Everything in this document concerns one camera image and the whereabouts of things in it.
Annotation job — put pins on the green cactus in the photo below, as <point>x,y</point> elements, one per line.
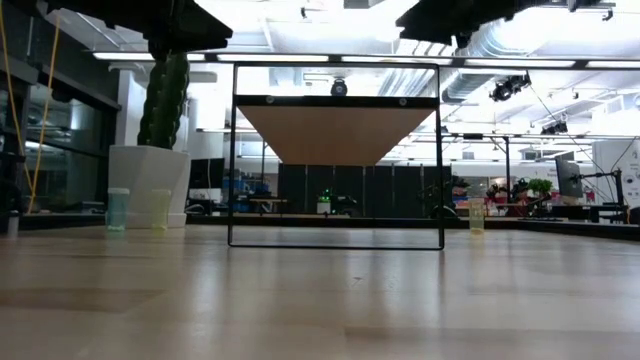
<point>165,110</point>

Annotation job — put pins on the small robot with green light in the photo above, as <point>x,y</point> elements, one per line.
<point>332,202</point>

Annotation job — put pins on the computer monitor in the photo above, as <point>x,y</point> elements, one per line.
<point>569,177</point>

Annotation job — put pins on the black partition wall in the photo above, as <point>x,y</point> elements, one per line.
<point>365,190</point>

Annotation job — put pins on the small teal medicine bottle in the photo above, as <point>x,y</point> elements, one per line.
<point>118,210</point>

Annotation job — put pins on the black round camera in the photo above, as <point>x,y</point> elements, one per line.
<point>339,88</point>

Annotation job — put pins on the wooden shelf with black frame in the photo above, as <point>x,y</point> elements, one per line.
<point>335,135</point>

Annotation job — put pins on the black screen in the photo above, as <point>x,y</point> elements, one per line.
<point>207,173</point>

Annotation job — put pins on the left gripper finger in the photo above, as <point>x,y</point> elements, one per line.
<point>190,15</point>
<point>200,37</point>

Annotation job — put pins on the white cabinet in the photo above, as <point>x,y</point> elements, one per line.
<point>617,170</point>

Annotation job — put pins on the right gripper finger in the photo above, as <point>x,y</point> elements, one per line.
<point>432,11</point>
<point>435,31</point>

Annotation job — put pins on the ceiling track fixture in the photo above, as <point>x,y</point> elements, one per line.
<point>592,5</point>

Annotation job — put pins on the white hexagonal planter pot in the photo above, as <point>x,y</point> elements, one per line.
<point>145,170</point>

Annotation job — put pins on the black ceiling spotlight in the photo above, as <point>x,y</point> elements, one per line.
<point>555,128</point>
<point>510,88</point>

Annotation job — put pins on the green potted plant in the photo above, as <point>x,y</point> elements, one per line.
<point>540,186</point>

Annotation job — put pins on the small yellow-green medicine bottle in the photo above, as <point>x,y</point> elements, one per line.
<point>160,210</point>
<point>476,217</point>

